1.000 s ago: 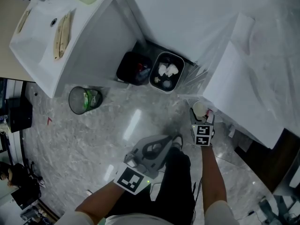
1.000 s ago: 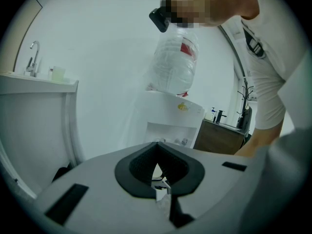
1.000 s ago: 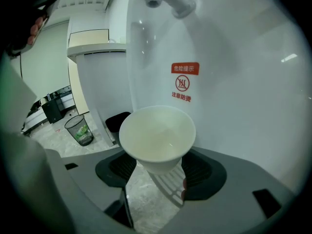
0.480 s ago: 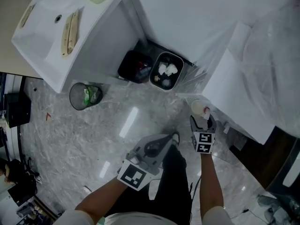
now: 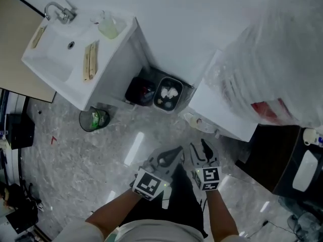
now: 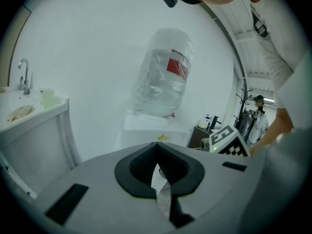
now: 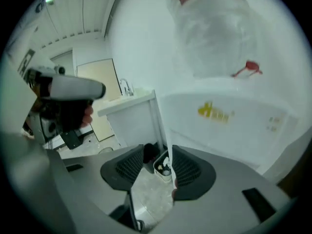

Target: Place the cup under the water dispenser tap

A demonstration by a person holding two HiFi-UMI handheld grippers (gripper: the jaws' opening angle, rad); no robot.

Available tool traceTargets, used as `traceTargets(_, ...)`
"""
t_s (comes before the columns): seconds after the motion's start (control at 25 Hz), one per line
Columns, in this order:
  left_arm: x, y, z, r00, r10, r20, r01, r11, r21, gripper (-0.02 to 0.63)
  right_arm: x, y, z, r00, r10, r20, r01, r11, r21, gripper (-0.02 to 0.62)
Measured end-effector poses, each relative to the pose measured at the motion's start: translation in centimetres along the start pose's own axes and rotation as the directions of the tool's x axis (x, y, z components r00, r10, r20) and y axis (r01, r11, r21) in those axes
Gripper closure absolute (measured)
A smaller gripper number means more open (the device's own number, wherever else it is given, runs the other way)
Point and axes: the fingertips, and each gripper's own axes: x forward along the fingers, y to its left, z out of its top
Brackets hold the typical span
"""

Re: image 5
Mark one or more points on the black rectangular bin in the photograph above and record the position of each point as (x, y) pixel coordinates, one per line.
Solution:
(137, 91)

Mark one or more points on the black bag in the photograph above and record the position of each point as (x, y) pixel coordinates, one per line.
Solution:
(20, 210)

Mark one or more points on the black mesh wastebasket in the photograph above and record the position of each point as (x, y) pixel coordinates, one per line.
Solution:
(84, 121)

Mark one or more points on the white sink cabinet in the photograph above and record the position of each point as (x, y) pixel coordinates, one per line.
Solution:
(111, 69)

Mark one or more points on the white rectangular bin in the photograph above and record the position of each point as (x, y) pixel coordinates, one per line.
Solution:
(157, 105)

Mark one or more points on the white water dispenser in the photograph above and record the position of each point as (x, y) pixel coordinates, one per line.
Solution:
(219, 110)

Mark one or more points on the beige door panel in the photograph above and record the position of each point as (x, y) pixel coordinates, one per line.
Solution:
(17, 54)

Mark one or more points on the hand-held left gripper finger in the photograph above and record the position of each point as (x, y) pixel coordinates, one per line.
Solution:
(175, 164)
(157, 154)

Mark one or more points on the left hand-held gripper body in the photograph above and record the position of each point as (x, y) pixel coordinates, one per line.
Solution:
(147, 184)

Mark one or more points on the person's left forearm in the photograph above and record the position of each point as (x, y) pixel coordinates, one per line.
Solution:
(113, 210)

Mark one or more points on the white countertop basin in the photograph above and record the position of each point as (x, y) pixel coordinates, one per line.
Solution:
(305, 171)

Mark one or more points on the green plastic bottle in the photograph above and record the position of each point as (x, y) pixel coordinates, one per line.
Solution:
(95, 121)

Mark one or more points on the chrome faucet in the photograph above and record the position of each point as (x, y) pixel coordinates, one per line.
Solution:
(64, 12)

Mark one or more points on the crumpled white tissues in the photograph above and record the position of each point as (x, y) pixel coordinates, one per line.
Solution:
(169, 92)

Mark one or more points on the clear drinking glass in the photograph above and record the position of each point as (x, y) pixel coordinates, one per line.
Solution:
(97, 16)

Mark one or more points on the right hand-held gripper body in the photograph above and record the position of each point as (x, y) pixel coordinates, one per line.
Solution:
(208, 178)

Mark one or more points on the small white mug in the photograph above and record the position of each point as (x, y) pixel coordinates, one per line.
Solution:
(310, 136)

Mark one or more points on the person's black trousers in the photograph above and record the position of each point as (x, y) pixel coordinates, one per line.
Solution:
(186, 205)

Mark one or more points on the black box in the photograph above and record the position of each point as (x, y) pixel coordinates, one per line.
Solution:
(20, 131)

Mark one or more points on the person's right forearm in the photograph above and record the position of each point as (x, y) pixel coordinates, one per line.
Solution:
(222, 213)

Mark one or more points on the dark wooden cabinet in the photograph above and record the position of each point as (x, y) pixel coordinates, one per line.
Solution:
(272, 155)

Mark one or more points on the clear water bottle red label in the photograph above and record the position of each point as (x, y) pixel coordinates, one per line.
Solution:
(272, 59)

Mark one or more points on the person's white shirt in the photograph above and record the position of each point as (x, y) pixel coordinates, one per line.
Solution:
(156, 232)

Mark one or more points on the large wooden comb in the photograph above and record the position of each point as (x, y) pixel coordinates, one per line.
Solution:
(90, 62)

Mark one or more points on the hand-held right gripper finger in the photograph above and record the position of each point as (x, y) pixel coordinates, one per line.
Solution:
(212, 151)
(194, 156)

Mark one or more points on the small wooden comb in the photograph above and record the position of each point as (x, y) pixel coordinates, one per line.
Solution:
(38, 37)

